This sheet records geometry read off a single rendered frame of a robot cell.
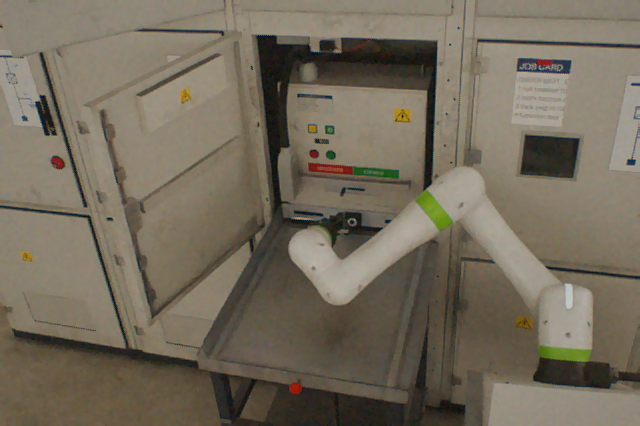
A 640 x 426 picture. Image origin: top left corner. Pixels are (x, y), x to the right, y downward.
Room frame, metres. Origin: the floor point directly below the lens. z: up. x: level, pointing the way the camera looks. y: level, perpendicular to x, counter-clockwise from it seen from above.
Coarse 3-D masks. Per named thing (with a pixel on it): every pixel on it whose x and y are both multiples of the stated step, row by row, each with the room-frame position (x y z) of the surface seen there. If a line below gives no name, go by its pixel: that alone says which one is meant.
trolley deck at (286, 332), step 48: (288, 240) 1.94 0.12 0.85; (336, 240) 1.92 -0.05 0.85; (288, 288) 1.67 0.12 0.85; (384, 288) 1.64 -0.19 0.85; (240, 336) 1.47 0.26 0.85; (288, 336) 1.45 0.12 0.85; (336, 336) 1.44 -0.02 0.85; (384, 336) 1.43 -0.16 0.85; (288, 384) 1.31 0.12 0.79; (336, 384) 1.27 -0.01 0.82
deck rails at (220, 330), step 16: (272, 224) 1.97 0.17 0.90; (272, 240) 1.94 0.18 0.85; (256, 256) 1.81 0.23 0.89; (416, 256) 1.79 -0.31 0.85; (256, 272) 1.76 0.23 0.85; (416, 272) 1.71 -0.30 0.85; (240, 288) 1.66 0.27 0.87; (416, 288) 1.56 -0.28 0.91; (224, 304) 1.54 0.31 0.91; (240, 304) 1.61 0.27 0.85; (416, 304) 1.55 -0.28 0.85; (224, 320) 1.52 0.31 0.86; (400, 320) 1.48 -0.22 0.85; (224, 336) 1.47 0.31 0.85; (400, 336) 1.42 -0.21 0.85; (208, 352) 1.40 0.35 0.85; (400, 352) 1.35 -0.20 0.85; (400, 368) 1.28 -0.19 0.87; (384, 384) 1.24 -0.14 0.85
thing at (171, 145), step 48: (240, 48) 2.04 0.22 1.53; (144, 96) 1.69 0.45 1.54; (192, 96) 1.84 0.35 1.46; (240, 96) 2.06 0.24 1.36; (96, 144) 1.55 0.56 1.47; (144, 144) 1.69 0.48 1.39; (192, 144) 1.85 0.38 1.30; (240, 144) 2.00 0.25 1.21; (144, 192) 1.66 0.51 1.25; (192, 192) 1.81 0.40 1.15; (240, 192) 2.00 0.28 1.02; (144, 240) 1.62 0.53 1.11; (192, 240) 1.78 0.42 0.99; (240, 240) 1.97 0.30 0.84; (144, 288) 1.59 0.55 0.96; (192, 288) 1.71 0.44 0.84
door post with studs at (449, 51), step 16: (448, 16) 1.87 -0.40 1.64; (448, 32) 1.86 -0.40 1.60; (448, 48) 1.86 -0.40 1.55; (448, 64) 1.86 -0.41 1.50; (448, 80) 1.86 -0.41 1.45; (448, 96) 1.86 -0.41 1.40; (448, 112) 1.86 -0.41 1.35; (448, 128) 1.86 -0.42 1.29; (448, 144) 1.86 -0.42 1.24; (448, 160) 1.86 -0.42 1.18; (432, 176) 1.88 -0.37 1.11; (432, 240) 1.87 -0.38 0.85; (448, 240) 1.85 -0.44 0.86; (432, 368) 1.86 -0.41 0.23; (432, 384) 1.86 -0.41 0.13; (432, 400) 1.86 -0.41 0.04
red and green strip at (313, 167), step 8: (312, 168) 2.04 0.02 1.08; (320, 168) 2.03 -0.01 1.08; (328, 168) 2.02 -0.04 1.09; (336, 168) 2.01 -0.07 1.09; (344, 168) 2.00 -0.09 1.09; (352, 168) 2.00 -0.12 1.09; (360, 168) 1.99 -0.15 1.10; (368, 168) 1.98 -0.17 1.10; (376, 168) 1.97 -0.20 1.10; (368, 176) 1.98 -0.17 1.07; (376, 176) 1.97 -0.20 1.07; (384, 176) 1.96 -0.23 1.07; (392, 176) 1.96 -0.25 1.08
